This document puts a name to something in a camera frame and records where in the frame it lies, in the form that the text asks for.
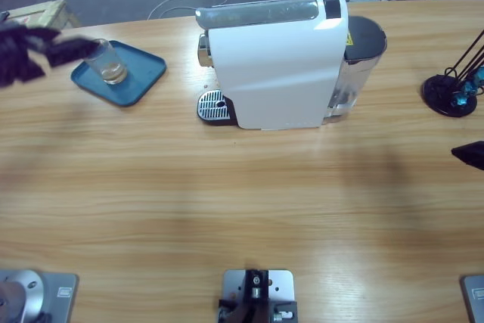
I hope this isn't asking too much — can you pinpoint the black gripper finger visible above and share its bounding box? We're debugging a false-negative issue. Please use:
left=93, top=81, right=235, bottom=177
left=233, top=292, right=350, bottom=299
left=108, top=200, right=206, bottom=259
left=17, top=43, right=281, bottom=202
left=451, top=151, right=484, bottom=171
left=451, top=141, right=484, bottom=156

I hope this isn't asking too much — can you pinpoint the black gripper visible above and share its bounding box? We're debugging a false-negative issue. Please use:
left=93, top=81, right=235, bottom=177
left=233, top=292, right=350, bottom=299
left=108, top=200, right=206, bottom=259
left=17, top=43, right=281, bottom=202
left=0, top=26, right=96, bottom=88

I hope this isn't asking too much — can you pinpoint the clear drinking glass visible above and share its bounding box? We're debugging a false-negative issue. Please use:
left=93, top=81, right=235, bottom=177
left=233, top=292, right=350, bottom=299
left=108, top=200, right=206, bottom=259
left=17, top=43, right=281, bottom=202
left=82, top=38, right=129, bottom=85

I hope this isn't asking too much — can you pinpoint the silver coffee machine lever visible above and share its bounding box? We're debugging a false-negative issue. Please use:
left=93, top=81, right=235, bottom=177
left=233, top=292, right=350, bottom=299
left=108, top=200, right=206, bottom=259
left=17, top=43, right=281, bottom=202
left=195, top=0, right=327, bottom=31

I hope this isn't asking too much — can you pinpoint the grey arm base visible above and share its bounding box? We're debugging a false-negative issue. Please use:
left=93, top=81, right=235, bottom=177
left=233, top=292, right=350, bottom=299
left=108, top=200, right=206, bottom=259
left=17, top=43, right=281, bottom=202
left=0, top=269, right=79, bottom=323
left=459, top=274, right=484, bottom=323

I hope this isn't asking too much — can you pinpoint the white capsule coffee machine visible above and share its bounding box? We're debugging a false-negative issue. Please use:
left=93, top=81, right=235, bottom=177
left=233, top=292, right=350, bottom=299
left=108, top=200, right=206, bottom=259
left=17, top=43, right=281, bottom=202
left=195, top=0, right=351, bottom=131

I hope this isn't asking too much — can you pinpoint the wooden crate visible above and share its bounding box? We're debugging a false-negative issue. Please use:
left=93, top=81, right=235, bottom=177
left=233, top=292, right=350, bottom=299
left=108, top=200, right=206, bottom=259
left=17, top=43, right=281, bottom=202
left=0, top=0, right=82, bottom=36

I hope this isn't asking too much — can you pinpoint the black capsule holder stand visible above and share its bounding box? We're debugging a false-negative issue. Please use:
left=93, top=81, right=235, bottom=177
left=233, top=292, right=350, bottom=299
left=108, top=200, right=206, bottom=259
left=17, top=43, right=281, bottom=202
left=421, top=27, right=484, bottom=116

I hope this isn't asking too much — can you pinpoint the blue square plastic tray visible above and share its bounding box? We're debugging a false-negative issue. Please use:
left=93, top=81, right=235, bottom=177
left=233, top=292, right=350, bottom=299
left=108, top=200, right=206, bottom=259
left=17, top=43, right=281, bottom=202
left=70, top=39, right=168, bottom=108

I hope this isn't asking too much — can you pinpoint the clear water tank black lid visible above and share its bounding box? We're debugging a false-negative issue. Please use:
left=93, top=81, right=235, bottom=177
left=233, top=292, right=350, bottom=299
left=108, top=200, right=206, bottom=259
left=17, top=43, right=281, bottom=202
left=324, top=15, right=389, bottom=124

